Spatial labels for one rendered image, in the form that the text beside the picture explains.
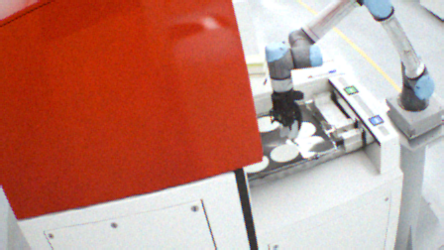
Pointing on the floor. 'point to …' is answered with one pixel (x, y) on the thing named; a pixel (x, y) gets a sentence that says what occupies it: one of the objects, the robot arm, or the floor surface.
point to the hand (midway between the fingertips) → (293, 137)
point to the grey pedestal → (417, 207)
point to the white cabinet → (345, 224)
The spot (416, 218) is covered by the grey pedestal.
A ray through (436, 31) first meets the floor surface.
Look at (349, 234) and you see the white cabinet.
